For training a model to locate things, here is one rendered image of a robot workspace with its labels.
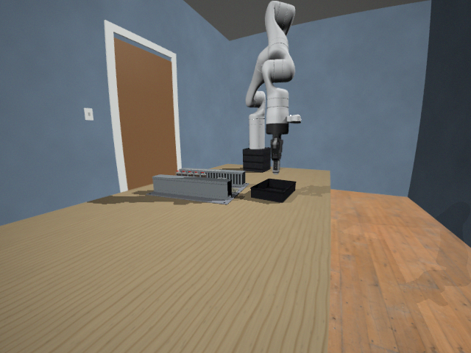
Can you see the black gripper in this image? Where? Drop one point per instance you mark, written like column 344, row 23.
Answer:
column 276, row 130

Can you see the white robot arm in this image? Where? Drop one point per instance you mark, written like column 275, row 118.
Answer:
column 274, row 64

